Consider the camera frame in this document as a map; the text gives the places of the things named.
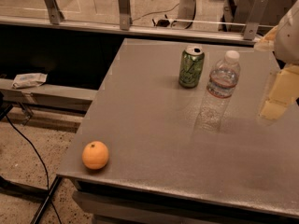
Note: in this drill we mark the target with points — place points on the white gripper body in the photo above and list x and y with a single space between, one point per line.
288 39

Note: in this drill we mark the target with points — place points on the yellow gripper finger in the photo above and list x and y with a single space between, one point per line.
267 42
284 92

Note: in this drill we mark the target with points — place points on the clear plastic water bottle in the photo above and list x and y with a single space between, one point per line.
222 80

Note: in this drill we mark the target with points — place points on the green soda can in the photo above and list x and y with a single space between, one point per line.
191 66

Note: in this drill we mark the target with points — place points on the orange fruit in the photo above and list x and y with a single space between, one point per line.
95 155

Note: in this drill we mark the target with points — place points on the grey metal ledge beam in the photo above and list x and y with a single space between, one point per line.
60 97

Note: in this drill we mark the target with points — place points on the white wipes packet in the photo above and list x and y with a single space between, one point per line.
29 80

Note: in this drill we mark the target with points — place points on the metal rail bracket right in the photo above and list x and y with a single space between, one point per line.
254 19

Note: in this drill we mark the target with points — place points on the metal rail bracket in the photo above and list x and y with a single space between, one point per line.
125 14
55 14
254 19

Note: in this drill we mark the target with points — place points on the metal rail bracket middle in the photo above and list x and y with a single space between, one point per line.
125 14

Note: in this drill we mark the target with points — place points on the metal rail bracket left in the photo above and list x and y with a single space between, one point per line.
55 14

